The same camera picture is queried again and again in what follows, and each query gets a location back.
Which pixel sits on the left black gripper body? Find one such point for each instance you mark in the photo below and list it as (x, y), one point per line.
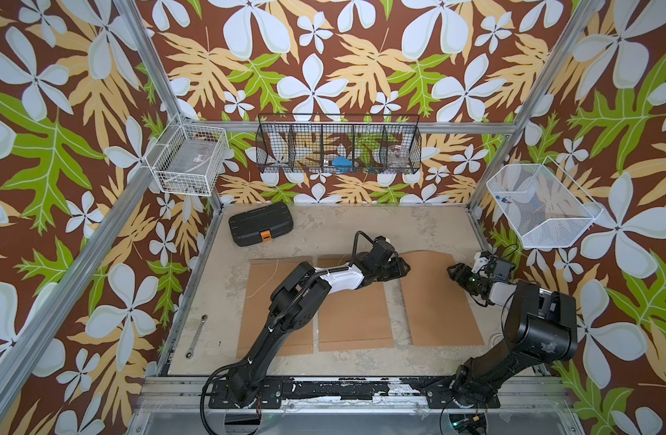
(393, 269)

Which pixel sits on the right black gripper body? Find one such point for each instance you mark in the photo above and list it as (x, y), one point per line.
(464, 278)

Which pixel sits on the brown file bag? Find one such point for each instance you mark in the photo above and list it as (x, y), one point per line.
(437, 308)
(353, 320)
(265, 275)

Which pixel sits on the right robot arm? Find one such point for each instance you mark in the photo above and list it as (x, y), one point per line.
(540, 328)

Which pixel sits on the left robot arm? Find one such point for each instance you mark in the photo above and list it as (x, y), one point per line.
(298, 298)

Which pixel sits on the white mesh basket right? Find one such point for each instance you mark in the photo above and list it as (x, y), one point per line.
(544, 205)

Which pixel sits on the blue object in basket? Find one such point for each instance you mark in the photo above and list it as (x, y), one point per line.
(342, 165)

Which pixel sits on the silver wrench on table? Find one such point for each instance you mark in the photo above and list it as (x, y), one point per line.
(191, 350)

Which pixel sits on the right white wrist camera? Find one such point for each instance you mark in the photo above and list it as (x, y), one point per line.
(488, 265)

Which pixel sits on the black wire basket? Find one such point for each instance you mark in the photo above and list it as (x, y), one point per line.
(375, 143)

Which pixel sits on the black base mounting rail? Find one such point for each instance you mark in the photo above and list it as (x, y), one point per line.
(437, 391)

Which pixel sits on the white wire basket left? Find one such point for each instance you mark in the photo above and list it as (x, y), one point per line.
(186, 158)

